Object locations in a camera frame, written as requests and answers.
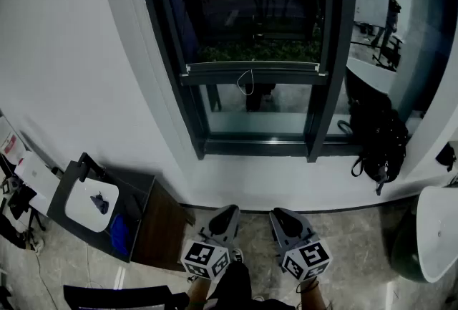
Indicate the black faucet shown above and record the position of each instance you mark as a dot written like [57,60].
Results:
[87,163]

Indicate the white rectangular appliance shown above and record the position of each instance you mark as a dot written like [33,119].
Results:
[35,176]

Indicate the white rectangular wash basin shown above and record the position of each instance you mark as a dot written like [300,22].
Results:
[82,208]

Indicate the white device with red label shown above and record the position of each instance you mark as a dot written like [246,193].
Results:
[10,144]

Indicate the person's left forearm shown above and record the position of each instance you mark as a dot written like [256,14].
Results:
[198,290]

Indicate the person's white sneaker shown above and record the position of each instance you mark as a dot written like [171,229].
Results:
[238,255]

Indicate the blue cloth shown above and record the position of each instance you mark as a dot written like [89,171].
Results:
[120,235]

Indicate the white oval bathtub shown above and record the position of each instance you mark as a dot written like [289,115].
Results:
[438,230]

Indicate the person's black trousers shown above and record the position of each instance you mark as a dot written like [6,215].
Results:
[232,283]

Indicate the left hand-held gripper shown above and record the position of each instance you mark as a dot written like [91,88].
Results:
[204,258]

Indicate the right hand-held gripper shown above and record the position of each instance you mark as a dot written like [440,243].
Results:
[307,260]

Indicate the black backpack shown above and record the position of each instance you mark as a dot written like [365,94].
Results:
[379,144]

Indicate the person's right forearm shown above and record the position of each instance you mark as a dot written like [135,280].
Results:
[313,298]

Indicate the dark crumpled cloth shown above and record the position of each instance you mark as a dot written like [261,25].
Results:
[100,204]

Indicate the black tripod equipment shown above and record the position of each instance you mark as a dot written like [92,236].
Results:
[18,201]

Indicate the dark grey window frame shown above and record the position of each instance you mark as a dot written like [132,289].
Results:
[332,51]

